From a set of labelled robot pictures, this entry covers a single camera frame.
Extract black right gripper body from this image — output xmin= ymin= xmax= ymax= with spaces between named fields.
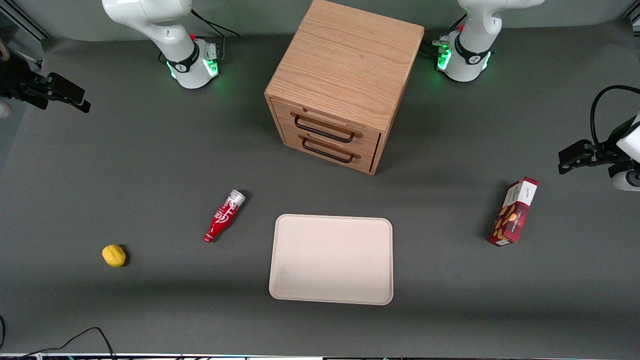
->
xmin=0 ymin=55 xmax=51 ymax=109

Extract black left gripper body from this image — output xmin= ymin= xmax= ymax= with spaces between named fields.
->
xmin=593 ymin=140 xmax=632 ymax=177

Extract wooden drawer with oak front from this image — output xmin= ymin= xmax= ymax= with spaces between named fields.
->
xmin=281 ymin=129 xmax=380 ymax=175
xmin=270 ymin=98 xmax=382 ymax=156

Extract black metal drawer handle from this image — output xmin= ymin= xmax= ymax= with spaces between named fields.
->
xmin=290 ymin=112 xmax=363 ymax=144
xmin=298 ymin=134 xmax=362 ymax=164

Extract oak wooden drawer cabinet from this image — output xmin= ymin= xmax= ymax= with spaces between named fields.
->
xmin=264 ymin=0 xmax=426 ymax=176

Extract red cookie box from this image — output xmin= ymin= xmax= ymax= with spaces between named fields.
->
xmin=487 ymin=176 xmax=540 ymax=247

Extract yellow lemon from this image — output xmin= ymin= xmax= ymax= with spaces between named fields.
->
xmin=101 ymin=244 xmax=127 ymax=268

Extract red cola bottle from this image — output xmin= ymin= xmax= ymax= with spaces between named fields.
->
xmin=202 ymin=189 xmax=247 ymax=244

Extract beige plastic tray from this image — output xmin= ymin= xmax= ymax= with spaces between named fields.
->
xmin=268 ymin=214 xmax=394 ymax=306

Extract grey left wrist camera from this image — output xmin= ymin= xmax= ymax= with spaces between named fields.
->
xmin=613 ymin=169 xmax=640 ymax=193

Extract black looped cable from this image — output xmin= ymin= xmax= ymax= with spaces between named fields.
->
xmin=590 ymin=85 xmax=640 ymax=147

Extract black cables at arm base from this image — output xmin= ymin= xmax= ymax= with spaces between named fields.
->
xmin=191 ymin=9 xmax=241 ymax=63

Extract black cables with silver connector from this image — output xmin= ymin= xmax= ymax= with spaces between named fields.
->
xmin=424 ymin=14 xmax=468 ymax=55

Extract thin black cable on floor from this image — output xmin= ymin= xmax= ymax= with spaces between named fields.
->
xmin=0 ymin=327 xmax=118 ymax=360

